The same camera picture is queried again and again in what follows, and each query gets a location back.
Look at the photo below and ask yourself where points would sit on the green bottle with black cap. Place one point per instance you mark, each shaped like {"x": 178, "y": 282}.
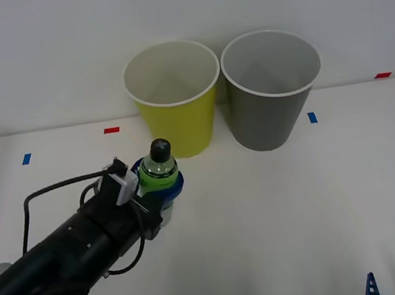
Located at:
{"x": 158, "y": 170}

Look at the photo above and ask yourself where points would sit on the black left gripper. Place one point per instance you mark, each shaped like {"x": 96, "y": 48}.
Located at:
{"x": 127, "y": 222}

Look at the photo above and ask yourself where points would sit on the yellow-green plastic bin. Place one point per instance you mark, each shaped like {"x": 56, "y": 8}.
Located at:
{"x": 180, "y": 128}

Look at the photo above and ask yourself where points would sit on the grey plastic bin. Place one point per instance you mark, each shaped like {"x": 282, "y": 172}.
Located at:
{"x": 266, "y": 120}

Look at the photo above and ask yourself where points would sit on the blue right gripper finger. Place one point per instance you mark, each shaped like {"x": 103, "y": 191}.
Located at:
{"x": 372, "y": 288}

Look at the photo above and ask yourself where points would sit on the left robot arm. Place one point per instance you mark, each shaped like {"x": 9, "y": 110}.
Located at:
{"x": 53, "y": 268}

